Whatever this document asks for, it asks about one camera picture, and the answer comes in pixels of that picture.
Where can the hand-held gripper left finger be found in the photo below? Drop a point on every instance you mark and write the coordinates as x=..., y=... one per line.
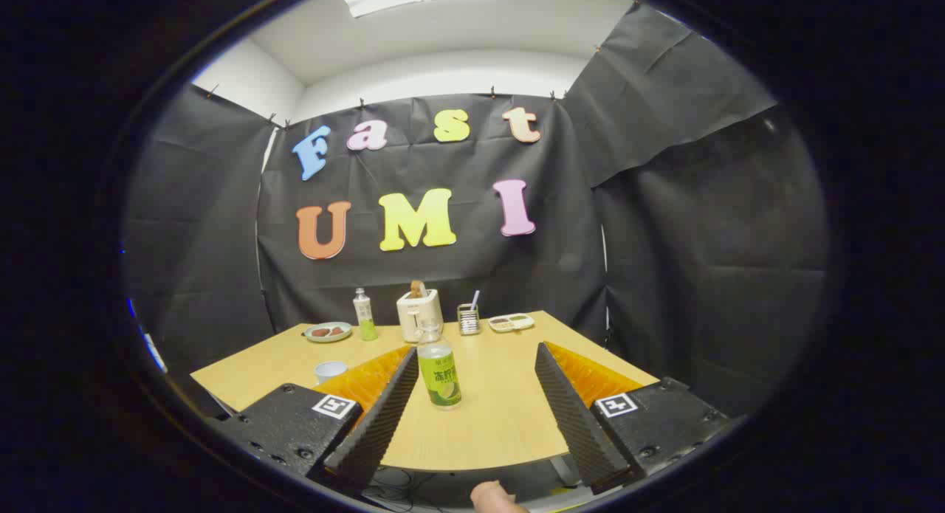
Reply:
x=376, y=424

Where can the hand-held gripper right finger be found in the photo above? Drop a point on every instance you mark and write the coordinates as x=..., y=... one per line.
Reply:
x=572, y=417

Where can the white cup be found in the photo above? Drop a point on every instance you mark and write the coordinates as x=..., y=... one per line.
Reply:
x=330, y=371

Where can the green label juice bottle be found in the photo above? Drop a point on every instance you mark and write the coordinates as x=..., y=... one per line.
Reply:
x=441, y=380

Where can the slim bottle with green drink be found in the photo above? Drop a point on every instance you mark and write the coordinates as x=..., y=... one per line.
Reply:
x=365, y=317

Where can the wooden table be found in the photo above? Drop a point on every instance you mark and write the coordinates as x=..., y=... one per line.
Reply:
x=495, y=424

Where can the small pale green plate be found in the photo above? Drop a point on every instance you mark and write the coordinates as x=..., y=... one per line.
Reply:
x=327, y=337

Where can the white food tray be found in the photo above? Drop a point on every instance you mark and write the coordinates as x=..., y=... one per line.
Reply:
x=511, y=322

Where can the cream toaster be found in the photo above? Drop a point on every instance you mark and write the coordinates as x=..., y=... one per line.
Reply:
x=418, y=314

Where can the metal mesh holder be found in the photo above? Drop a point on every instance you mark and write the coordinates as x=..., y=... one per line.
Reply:
x=468, y=321

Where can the brown toast slice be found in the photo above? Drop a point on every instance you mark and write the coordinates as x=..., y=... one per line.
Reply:
x=418, y=288

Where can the white object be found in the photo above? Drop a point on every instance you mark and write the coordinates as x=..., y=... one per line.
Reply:
x=155, y=354

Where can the black backdrop cloth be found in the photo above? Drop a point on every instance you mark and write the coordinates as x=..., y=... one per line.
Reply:
x=413, y=166

